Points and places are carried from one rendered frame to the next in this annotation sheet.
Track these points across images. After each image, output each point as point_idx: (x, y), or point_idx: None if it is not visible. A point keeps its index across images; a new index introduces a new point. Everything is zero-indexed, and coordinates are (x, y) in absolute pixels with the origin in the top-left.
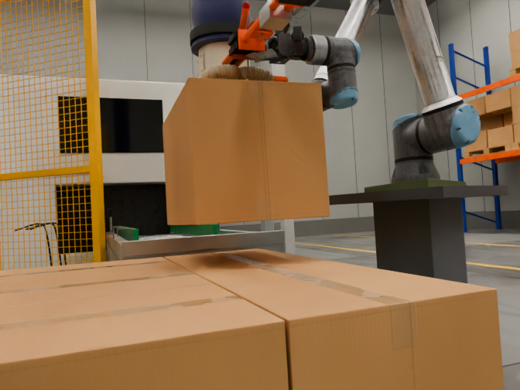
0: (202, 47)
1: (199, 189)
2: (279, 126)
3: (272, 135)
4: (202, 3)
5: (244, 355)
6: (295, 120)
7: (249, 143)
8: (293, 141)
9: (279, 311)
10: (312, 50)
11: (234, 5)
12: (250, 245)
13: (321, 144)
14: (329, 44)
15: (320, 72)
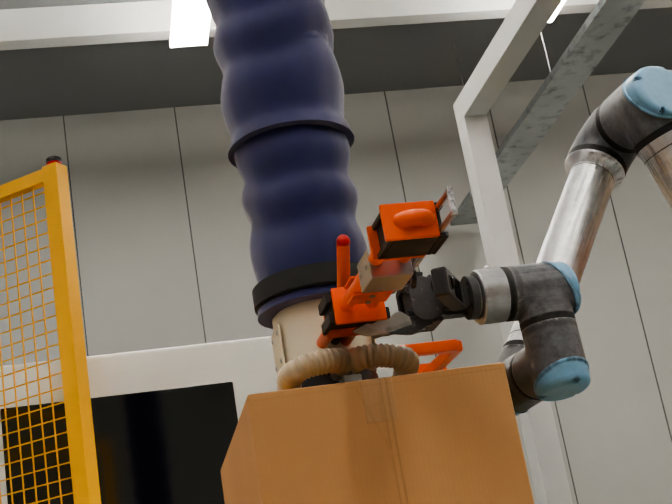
0: (277, 316)
1: None
2: (431, 459)
3: (419, 478)
4: (268, 236)
5: None
6: (460, 442)
7: (375, 501)
8: (463, 484)
9: None
10: (480, 300)
11: (327, 232)
12: None
13: (521, 482)
14: (511, 283)
15: (516, 327)
